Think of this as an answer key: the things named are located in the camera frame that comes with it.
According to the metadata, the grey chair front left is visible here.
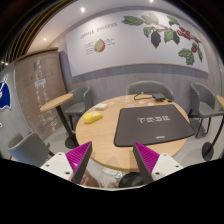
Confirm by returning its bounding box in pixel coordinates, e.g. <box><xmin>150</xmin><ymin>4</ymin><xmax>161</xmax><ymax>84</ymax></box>
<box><xmin>7</xmin><ymin>133</ymin><xmax>53</xmax><ymax>167</ymax></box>

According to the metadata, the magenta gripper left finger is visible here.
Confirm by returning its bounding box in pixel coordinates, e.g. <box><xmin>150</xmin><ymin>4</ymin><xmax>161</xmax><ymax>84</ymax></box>
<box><xmin>66</xmin><ymin>142</ymin><xmax>92</xmax><ymax>184</ymax></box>

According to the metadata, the white small box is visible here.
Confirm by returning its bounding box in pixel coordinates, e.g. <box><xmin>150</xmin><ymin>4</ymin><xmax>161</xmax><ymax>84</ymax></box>
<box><xmin>94</xmin><ymin>103</ymin><xmax>108</xmax><ymax>111</ymax></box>

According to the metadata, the grey chair behind centre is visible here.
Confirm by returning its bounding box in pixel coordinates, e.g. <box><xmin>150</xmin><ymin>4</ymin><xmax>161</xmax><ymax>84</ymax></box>
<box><xmin>126</xmin><ymin>80</ymin><xmax>174</xmax><ymax>100</ymax></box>

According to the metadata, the grey chair behind left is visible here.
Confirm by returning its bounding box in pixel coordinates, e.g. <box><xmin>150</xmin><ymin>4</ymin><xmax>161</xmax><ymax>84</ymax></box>
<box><xmin>63</xmin><ymin>86</ymin><xmax>93</xmax><ymax>128</ymax></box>

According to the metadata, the coffee cherries wall poster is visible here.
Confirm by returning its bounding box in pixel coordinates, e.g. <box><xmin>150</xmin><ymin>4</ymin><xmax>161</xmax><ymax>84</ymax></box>
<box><xmin>66</xmin><ymin>10</ymin><xmax>208</xmax><ymax>76</ymax></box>

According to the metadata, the round wooden table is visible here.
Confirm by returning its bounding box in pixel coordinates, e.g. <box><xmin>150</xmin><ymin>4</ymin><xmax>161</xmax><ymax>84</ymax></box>
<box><xmin>75</xmin><ymin>94</ymin><xmax>191</xmax><ymax>173</ymax></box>

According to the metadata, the grey chair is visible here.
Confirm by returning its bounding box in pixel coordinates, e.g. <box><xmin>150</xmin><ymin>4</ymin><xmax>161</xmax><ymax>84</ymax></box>
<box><xmin>7</xmin><ymin>133</ymin><xmax>53</xmax><ymax>167</ymax></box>
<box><xmin>63</xmin><ymin>86</ymin><xmax>93</xmax><ymax>128</ymax></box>
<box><xmin>126</xmin><ymin>80</ymin><xmax>174</xmax><ymax>100</ymax></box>
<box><xmin>188</xmin><ymin>82</ymin><xmax>224</xmax><ymax>128</ymax></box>

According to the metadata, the black cable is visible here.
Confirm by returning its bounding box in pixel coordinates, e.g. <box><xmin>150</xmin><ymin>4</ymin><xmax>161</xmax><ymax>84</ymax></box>
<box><xmin>133</xmin><ymin>93</ymin><xmax>154</xmax><ymax>101</ymax></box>

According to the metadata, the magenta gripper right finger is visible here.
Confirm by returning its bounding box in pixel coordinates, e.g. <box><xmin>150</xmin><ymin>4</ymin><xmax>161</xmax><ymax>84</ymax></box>
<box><xmin>133</xmin><ymin>142</ymin><xmax>160</xmax><ymax>184</ymax></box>

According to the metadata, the grey chair right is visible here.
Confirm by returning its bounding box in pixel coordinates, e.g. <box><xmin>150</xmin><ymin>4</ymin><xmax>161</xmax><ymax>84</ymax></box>
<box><xmin>188</xmin><ymin>82</ymin><xmax>224</xmax><ymax>128</ymax></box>

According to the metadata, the black box device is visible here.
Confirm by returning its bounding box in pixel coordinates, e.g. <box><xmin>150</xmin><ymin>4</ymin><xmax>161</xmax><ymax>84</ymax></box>
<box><xmin>152</xmin><ymin>93</ymin><xmax>165</xmax><ymax>101</ymax></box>

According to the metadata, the black desk mat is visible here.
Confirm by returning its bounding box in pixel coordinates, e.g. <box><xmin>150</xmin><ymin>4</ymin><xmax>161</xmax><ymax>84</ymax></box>
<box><xmin>114</xmin><ymin>104</ymin><xmax>194</xmax><ymax>147</ymax></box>

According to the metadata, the wooden wall panel board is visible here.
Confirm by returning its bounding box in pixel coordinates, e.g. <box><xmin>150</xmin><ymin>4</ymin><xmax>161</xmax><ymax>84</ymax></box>
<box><xmin>15</xmin><ymin>49</ymin><xmax>66</xmax><ymax>140</ymax></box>

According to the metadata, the small round side table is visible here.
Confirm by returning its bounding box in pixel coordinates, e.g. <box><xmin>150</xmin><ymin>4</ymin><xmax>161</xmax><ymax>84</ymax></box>
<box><xmin>40</xmin><ymin>93</ymin><xmax>77</xmax><ymax>149</ymax></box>

